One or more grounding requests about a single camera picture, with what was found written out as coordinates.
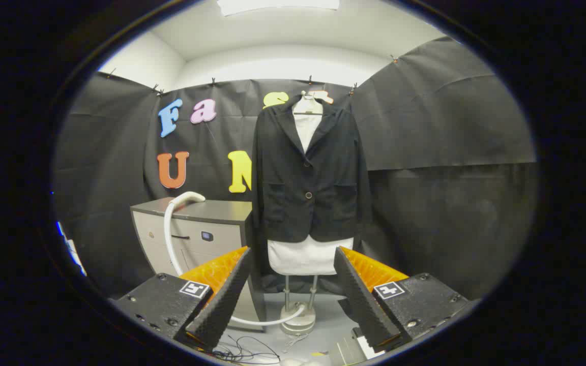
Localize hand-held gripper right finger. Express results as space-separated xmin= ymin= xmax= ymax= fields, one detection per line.
xmin=334 ymin=246 xmax=469 ymax=349

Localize white plastic hanger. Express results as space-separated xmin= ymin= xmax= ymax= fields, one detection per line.
xmin=292 ymin=90 xmax=325 ymax=116

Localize black cable tangle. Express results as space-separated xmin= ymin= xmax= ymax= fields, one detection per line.
xmin=212 ymin=333 xmax=281 ymax=364

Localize black backdrop cloth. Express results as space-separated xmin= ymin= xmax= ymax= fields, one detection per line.
xmin=53 ymin=36 xmax=538 ymax=300

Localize black jacket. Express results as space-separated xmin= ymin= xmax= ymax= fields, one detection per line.
xmin=251 ymin=96 xmax=373 ymax=245

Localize metal steamer stand poles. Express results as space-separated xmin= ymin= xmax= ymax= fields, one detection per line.
xmin=283 ymin=274 xmax=319 ymax=311

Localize white steamer base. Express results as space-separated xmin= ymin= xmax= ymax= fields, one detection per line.
xmin=279 ymin=302 xmax=317 ymax=336

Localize white shirt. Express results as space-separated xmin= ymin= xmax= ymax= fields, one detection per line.
xmin=267 ymin=113 xmax=355 ymax=276

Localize grey cabinet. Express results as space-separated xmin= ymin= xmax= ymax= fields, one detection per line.
xmin=130 ymin=197 xmax=267 ymax=331

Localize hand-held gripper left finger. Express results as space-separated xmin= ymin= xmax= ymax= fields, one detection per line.
xmin=110 ymin=246 xmax=253 ymax=351

